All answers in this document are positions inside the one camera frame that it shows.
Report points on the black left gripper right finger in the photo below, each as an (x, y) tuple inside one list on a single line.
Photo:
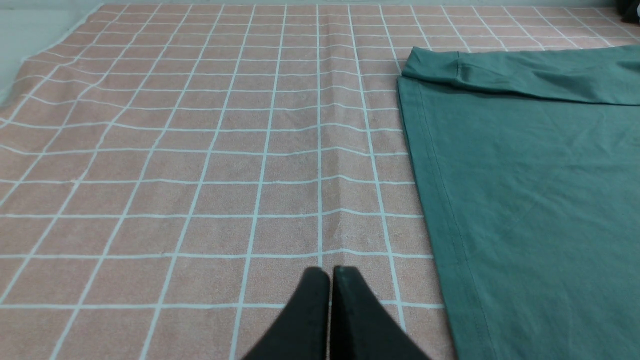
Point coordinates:
[(360, 327)]

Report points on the pink grid tablecloth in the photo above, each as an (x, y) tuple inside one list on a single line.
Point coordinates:
[(169, 170)]

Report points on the dark grey garment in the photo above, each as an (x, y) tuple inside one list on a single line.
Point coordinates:
[(628, 10)]

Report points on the green long sleeve shirt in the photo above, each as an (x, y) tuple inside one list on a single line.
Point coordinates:
[(527, 166)]

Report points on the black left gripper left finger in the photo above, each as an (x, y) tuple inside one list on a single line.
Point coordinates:
[(300, 330)]

